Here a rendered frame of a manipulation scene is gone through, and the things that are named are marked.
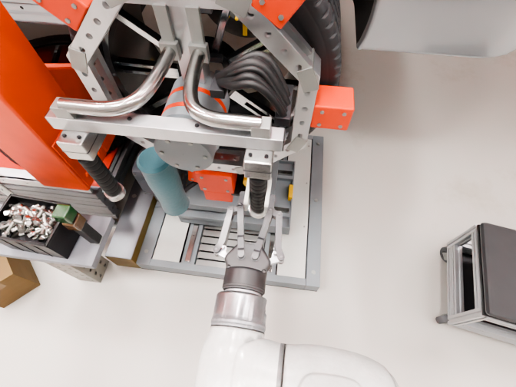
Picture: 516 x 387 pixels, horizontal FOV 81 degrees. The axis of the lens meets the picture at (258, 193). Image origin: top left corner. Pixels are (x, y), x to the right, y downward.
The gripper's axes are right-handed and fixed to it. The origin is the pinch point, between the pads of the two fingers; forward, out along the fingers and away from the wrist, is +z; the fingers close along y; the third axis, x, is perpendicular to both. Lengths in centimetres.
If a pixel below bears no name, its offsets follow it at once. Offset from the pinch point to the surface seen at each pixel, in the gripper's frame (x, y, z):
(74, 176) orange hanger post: -22, -58, 12
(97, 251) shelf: -38, -51, -6
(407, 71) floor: -83, 83, 158
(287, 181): -68, 8, 48
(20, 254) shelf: -38, -74, -10
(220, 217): -68, -20, 25
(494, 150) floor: -83, 124, 94
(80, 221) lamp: -23, -50, -2
